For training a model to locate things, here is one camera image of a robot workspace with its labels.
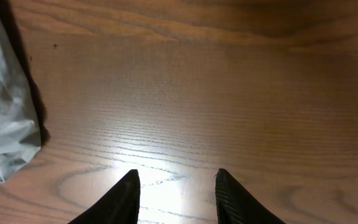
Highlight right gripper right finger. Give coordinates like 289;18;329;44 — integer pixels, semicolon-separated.
215;169;285;224

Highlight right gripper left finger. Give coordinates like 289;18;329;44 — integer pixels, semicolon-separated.
68;169;140;224

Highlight grey-green shorts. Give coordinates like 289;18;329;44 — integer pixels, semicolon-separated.
0;19;41;183

